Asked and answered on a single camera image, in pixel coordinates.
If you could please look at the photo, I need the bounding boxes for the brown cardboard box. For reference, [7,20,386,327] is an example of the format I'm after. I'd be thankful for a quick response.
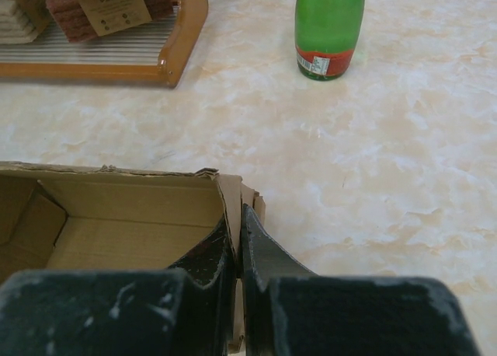
[1,162,266,352]

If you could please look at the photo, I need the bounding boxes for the brown block on shelf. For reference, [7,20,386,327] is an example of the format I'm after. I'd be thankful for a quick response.
[46,0,173,43]

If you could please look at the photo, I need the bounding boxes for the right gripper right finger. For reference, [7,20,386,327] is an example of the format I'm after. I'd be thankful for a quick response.
[241,206,480,355]

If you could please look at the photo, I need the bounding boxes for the tan block on shelf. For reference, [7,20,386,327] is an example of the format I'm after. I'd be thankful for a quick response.
[1,0,51,45]

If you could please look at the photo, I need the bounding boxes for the orange wooden shelf rack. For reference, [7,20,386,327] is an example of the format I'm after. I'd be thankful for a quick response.
[1,0,209,88]

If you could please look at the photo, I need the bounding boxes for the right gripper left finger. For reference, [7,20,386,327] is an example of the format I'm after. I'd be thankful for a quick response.
[1,220,236,355]

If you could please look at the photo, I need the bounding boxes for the green glass bottle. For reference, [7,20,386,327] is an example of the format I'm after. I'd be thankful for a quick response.
[294,0,365,81]

